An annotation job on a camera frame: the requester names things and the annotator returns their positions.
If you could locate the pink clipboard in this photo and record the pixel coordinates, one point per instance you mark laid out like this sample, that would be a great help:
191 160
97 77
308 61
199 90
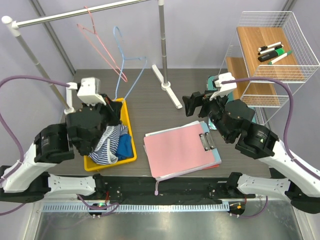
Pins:
175 150

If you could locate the white slotted cable duct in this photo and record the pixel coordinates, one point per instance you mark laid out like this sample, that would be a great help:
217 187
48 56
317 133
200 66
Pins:
129 208

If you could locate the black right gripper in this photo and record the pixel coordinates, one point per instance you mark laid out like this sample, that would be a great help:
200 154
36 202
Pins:
191 102

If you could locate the green highlighter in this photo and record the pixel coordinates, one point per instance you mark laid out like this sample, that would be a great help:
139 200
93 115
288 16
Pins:
270 55

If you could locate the pink wire hanger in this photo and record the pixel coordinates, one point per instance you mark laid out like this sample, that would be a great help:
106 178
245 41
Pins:
108 58

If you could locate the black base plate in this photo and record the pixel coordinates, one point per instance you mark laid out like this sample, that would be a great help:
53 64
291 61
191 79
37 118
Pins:
140 190

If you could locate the upper wooden shelf board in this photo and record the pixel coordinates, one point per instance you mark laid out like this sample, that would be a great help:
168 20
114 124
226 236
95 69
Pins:
251 38

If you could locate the light blue clipboard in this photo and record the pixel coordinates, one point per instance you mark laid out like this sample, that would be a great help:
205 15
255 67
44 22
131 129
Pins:
215 150

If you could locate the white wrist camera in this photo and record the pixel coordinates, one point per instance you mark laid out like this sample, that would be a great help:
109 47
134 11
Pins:
88 91
224 85

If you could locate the lower wooden shelf board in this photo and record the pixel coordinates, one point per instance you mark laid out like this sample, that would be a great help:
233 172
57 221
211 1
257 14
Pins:
254 94

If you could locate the blue white striped tank top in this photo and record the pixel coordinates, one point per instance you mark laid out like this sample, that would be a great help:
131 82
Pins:
105 151

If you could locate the wooden shelf board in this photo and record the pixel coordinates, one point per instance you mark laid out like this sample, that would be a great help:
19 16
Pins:
251 38
254 94

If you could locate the black white marker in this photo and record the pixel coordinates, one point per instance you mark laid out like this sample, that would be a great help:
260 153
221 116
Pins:
270 49
269 46

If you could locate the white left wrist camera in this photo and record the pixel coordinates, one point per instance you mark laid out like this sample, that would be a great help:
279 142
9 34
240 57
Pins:
88 91

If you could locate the white wire shelf rack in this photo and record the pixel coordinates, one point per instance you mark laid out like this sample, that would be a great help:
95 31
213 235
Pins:
305 56

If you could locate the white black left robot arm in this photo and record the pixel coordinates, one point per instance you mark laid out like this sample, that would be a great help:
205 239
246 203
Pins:
85 130

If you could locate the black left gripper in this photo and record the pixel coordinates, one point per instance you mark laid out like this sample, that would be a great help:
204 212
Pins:
114 108

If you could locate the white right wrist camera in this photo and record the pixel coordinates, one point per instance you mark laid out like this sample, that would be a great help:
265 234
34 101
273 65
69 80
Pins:
224 85

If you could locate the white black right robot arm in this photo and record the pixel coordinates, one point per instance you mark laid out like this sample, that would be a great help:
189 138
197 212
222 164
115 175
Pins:
299 186

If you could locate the yellow plastic tray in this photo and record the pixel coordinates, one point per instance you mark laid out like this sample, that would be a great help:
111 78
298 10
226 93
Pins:
91 166

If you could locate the green white pen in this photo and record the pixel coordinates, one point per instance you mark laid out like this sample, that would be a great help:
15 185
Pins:
280 57

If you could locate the blue wire hanger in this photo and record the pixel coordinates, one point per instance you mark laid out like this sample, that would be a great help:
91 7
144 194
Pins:
117 34

